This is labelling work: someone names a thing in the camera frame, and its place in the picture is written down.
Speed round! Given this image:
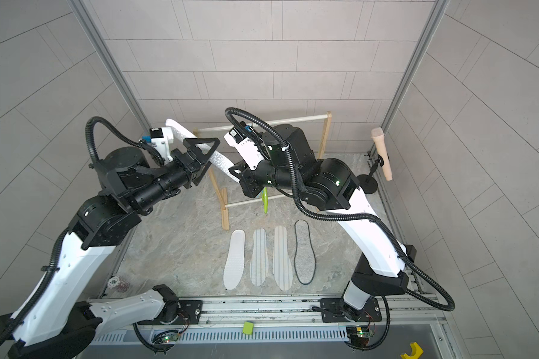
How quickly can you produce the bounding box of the right circuit board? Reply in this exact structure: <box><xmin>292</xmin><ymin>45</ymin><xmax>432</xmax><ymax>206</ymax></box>
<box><xmin>346</xmin><ymin>326</ymin><xmax>374</xmax><ymax>347</ymax></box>

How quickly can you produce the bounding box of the circuit board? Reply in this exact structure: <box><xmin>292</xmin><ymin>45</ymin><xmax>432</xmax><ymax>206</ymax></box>
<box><xmin>346</xmin><ymin>326</ymin><xmax>374</xmax><ymax>347</ymax></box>
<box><xmin>152</xmin><ymin>330</ymin><xmax>181</xmax><ymax>345</ymax></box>

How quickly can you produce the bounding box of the green sticky block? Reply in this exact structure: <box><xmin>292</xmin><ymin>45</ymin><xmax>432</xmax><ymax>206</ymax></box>
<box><xmin>242</xmin><ymin>322</ymin><xmax>254</xmax><ymax>336</ymax></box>

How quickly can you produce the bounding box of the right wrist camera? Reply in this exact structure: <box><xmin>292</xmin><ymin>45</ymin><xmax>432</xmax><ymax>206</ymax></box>
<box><xmin>224</xmin><ymin>127</ymin><xmax>264</xmax><ymax>171</ymax></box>

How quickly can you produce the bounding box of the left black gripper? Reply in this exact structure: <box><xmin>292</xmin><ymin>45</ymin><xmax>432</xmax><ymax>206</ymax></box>
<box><xmin>130</xmin><ymin>138</ymin><xmax>218</xmax><ymax>213</ymax></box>

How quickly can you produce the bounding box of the green clip hanger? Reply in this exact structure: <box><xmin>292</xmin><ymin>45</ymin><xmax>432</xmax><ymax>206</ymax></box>
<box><xmin>261</xmin><ymin>188</ymin><xmax>269</xmax><ymax>214</ymax></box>

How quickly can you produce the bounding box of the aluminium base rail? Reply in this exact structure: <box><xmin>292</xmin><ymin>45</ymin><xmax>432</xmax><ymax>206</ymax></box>
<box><xmin>69</xmin><ymin>293</ymin><xmax>446</xmax><ymax>331</ymax></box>

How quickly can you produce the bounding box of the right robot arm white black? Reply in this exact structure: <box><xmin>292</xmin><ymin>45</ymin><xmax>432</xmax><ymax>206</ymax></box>
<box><xmin>225</xmin><ymin>107</ymin><xmax>455</xmax><ymax>321</ymax></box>

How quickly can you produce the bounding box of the white textured foam insole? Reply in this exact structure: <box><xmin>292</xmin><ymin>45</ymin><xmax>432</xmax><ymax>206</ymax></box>
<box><xmin>223</xmin><ymin>230</ymin><xmax>246</xmax><ymax>290</ymax></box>

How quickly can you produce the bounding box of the wooden clothes rack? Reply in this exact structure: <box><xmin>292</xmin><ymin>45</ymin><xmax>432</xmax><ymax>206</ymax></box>
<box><xmin>192</xmin><ymin>111</ymin><xmax>333</xmax><ymax>231</ymax></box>

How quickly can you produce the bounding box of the black microphone stand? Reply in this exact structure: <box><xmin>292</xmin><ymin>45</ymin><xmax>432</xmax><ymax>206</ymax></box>
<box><xmin>357</xmin><ymin>155</ymin><xmax>386</xmax><ymax>194</ymax></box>

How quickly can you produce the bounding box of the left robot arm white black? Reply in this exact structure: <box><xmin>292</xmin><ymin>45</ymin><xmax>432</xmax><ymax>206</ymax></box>
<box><xmin>0</xmin><ymin>117</ymin><xmax>219</xmax><ymax>358</ymax></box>

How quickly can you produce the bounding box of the left circuit board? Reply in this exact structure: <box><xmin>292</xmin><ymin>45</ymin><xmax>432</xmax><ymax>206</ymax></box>
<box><xmin>152</xmin><ymin>330</ymin><xmax>181</xmax><ymax>345</ymax></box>

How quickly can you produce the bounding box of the white striped insole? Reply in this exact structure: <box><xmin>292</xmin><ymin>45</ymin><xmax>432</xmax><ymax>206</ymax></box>
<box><xmin>272</xmin><ymin>226</ymin><xmax>293</xmax><ymax>291</ymax></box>
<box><xmin>250</xmin><ymin>229</ymin><xmax>269</xmax><ymax>287</ymax></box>

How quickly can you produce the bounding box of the dark grey felt insole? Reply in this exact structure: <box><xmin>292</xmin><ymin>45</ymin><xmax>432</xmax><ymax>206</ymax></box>
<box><xmin>293</xmin><ymin>220</ymin><xmax>317</xmax><ymax>285</ymax></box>

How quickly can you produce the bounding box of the grey blue insole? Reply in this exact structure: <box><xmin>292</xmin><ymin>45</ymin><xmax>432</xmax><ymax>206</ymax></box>
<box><xmin>165</xmin><ymin>119</ymin><xmax>239</xmax><ymax>182</ymax></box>

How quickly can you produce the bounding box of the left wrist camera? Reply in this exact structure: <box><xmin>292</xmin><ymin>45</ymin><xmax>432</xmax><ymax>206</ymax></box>
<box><xmin>139</xmin><ymin>127</ymin><xmax>174</xmax><ymax>167</ymax></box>

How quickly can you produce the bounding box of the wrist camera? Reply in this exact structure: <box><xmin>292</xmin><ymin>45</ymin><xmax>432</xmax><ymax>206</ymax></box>
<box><xmin>139</xmin><ymin>127</ymin><xmax>174</xmax><ymax>167</ymax></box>
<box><xmin>224</xmin><ymin>127</ymin><xmax>264</xmax><ymax>171</ymax></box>

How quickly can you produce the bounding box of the yellow plastic hook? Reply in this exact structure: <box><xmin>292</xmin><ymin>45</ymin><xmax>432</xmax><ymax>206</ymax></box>
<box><xmin>401</xmin><ymin>342</ymin><xmax>424</xmax><ymax>359</ymax></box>

